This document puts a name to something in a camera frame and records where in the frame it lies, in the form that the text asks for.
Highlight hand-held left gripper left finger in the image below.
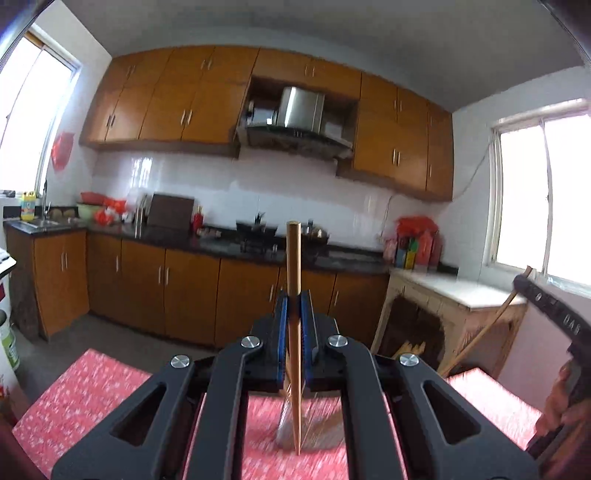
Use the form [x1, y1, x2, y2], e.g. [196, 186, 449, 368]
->
[51, 291, 288, 480]

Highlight wall cable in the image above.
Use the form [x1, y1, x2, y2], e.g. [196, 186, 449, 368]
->
[383, 138, 493, 232]

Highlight tiled side counter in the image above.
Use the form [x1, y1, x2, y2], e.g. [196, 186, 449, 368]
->
[0, 249, 18, 298]

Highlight green basin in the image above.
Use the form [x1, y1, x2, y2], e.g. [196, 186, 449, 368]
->
[76, 202, 105, 222]

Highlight steel pot with lid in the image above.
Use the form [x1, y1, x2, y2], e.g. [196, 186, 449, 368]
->
[301, 222, 331, 246]

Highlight wooden lower kitchen cabinets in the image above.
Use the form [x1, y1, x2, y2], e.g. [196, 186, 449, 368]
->
[4, 228, 391, 350]

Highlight person's right hand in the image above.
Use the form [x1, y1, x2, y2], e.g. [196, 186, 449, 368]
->
[544, 357, 584, 435]

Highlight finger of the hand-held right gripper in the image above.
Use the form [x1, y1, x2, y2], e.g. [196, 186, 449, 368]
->
[512, 274, 591, 345]

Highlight red floral tablecloth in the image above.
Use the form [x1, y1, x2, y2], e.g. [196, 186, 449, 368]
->
[11, 348, 544, 480]

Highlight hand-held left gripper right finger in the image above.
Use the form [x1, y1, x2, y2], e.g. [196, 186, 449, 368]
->
[300, 291, 541, 480]

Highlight black stone countertop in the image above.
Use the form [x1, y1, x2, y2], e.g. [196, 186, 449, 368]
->
[4, 219, 458, 278]

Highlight red plastic bags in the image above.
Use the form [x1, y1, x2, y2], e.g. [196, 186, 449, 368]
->
[95, 198, 128, 223]

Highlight gas stove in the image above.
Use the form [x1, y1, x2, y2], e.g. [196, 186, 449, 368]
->
[238, 234, 334, 256]

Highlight steel range hood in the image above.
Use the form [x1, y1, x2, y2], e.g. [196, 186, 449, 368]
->
[236, 86, 354, 162]

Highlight dark cutting board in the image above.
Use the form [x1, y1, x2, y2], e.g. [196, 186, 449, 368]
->
[147, 194, 196, 228]

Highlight large red oil bottle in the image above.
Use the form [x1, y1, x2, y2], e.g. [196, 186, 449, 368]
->
[418, 231, 442, 273]

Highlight red bag on wall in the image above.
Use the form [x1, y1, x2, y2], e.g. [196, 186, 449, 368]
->
[52, 131, 75, 174]

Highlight window beside sink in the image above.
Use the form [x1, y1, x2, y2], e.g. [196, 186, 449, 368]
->
[0, 32, 83, 195]

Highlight colourful condiment packs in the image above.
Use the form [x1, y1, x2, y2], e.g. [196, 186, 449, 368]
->
[397, 237, 419, 270]

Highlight metal wire utensil holder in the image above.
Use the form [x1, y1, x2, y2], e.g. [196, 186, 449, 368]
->
[276, 392, 345, 452]

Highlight wooden kitchen cabinets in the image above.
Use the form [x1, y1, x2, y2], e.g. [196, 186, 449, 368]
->
[79, 45, 455, 203]
[4, 228, 391, 350]

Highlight red bag on side table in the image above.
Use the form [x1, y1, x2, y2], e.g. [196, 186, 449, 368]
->
[396, 216, 437, 237]

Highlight cream side table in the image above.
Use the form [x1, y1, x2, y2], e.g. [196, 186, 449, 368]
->
[369, 268, 530, 380]

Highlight wooden chopstick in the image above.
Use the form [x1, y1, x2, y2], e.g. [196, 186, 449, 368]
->
[438, 265, 535, 378]
[285, 222, 304, 456]

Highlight window beside side table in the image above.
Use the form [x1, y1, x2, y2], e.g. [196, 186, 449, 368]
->
[489, 99, 591, 292]

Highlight wooden upper kitchen cabinets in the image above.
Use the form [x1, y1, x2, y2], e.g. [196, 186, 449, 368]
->
[79, 45, 455, 203]

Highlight dark sack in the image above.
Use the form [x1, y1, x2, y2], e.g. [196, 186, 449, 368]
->
[11, 272, 43, 343]

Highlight black wok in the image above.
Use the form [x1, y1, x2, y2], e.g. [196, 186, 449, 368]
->
[235, 212, 279, 237]

